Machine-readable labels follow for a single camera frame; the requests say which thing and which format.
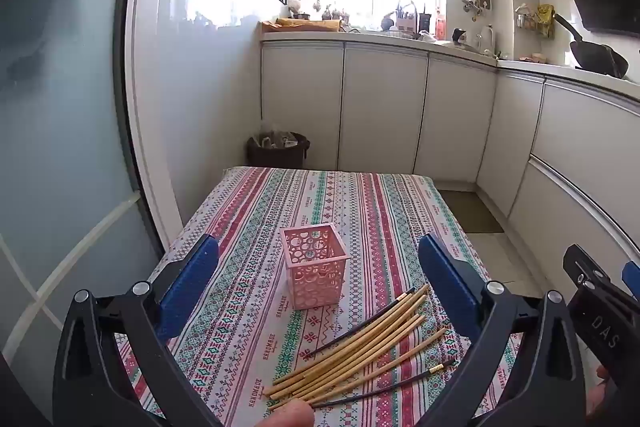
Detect black chopstick gold band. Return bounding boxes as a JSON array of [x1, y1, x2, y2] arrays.
[[312, 359, 458, 409]]

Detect bamboo chopstick two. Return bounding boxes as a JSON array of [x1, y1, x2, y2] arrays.
[[262, 286, 427, 400]]

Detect bamboo chopstick three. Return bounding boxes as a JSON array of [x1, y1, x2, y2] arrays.
[[266, 311, 422, 401]]

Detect bamboo chopstick one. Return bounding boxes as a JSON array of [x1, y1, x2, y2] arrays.
[[264, 285, 427, 395]]

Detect bamboo chopstick four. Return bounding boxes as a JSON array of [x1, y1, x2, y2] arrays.
[[288, 315, 425, 399]]

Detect bamboo chopstick five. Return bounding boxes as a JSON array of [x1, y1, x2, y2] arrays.
[[264, 324, 448, 410]]

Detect white lower kitchen cabinets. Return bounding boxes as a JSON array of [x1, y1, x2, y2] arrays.
[[259, 34, 639, 285]]

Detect person right hand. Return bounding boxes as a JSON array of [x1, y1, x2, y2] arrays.
[[586, 365, 610, 416]]

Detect person left hand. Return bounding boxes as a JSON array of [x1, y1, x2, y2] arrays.
[[256, 399, 314, 427]]

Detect black frying pan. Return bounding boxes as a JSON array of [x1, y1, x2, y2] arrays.
[[553, 13, 628, 79]]

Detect pink perforated utensil basket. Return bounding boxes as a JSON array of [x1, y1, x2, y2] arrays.
[[280, 223, 350, 311]]

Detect white electric kettle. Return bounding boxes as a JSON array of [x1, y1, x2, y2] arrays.
[[476, 24, 497, 56]]

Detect dark brown trash bin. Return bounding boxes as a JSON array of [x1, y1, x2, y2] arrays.
[[245, 133, 311, 169]]

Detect yellow hanging bag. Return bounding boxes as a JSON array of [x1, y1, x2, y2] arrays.
[[535, 3, 555, 39]]

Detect red bottle on counter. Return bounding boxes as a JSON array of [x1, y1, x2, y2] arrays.
[[435, 9, 446, 40]]

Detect yellow bag on counter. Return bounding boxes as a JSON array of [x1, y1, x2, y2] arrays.
[[260, 17, 342, 32]]

